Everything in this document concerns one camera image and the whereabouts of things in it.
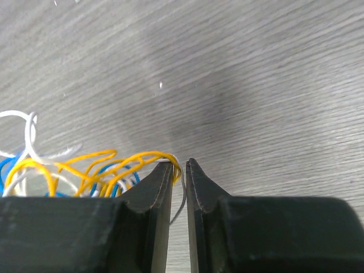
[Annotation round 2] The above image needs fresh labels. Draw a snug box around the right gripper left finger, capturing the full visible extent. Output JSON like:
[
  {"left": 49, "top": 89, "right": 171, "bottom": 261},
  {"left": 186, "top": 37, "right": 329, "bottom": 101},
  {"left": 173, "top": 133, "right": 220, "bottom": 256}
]
[{"left": 1, "top": 163, "right": 173, "bottom": 272}]

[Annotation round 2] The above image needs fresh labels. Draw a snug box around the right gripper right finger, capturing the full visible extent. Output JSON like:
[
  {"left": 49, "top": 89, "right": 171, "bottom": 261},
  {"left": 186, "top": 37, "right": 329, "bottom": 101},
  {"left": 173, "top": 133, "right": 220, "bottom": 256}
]
[{"left": 186, "top": 159, "right": 363, "bottom": 272}]

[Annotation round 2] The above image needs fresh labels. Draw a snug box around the blue wire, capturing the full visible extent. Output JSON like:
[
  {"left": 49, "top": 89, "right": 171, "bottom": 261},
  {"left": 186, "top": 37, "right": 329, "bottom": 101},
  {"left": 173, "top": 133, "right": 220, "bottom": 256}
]
[{"left": 0, "top": 155, "right": 142, "bottom": 198}]

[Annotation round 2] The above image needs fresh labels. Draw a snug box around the white wire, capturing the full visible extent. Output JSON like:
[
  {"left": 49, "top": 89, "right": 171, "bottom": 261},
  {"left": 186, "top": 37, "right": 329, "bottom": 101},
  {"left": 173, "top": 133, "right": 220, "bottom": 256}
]
[{"left": 0, "top": 110, "right": 187, "bottom": 225}]

